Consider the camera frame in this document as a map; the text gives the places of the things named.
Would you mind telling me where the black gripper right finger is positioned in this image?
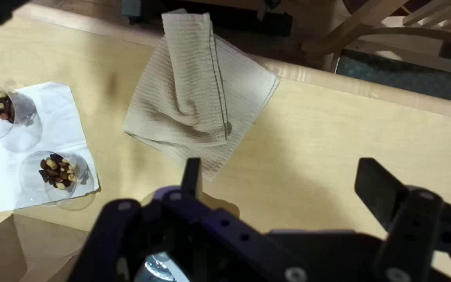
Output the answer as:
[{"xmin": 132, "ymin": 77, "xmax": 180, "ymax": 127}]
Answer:
[{"xmin": 354, "ymin": 158, "xmax": 409, "ymax": 230}]

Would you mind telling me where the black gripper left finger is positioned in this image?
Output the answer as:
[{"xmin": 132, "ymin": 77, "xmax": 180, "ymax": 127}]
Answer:
[{"xmin": 180, "ymin": 158, "xmax": 202, "ymax": 196}]

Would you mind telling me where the beige ribbed cloth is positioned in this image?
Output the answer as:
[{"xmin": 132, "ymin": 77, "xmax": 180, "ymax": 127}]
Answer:
[{"xmin": 124, "ymin": 9, "xmax": 279, "ymax": 177}]

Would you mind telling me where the clear cup with snacks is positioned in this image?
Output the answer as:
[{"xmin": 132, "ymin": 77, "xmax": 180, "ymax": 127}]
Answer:
[
  {"xmin": 19, "ymin": 150, "xmax": 96, "ymax": 202},
  {"xmin": 0, "ymin": 91, "xmax": 43, "ymax": 152}
]

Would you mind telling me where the white paper napkin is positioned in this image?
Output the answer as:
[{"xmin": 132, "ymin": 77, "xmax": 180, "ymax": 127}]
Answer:
[{"xmin": 0, "ymin": 81, "xmax": 100, "ymax": 212}]

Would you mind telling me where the light wooden chair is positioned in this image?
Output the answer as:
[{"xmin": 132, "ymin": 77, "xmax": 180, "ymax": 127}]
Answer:
[{"xmin": 301, "ymin": 0, "xmax": 451, "ymax": 72}]

